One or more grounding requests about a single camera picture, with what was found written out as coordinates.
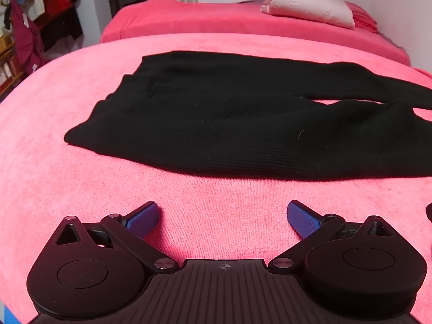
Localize pale pink pillow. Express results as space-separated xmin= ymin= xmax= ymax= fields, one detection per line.
xmin=260 ymin=0 xmax=357 ymax=29

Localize red fleece blanket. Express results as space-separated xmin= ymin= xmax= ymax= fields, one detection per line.
xmin=100 ymin=0 xmax=411 ymax=67

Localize folded pink cloth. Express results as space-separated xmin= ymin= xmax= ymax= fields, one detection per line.
xmin=346 ymin=2 xmax=379 ymax=34

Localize black hanging garment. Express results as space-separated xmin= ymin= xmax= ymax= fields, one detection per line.
xmin=42 ymin=0 xmax=83 ymax=52

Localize wooden bookshelf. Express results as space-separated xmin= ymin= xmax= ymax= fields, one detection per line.
xmin=0 ymin=34 xmax=25 ymax=96

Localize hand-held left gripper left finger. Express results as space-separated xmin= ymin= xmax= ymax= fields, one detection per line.
xmin=50 ymin=201 xmax=178 ymax=272

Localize black pants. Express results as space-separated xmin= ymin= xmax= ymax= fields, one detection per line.
xmin=64 ymin=50 xmax=432 ymax=181

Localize pink fleece blanket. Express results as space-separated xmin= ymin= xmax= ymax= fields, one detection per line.
xmin=0 ymin=33 xmax=432 ymax=324

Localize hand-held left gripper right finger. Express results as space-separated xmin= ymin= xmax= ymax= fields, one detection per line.
xmin=269 ymin=200 xmax=401 ymax=272

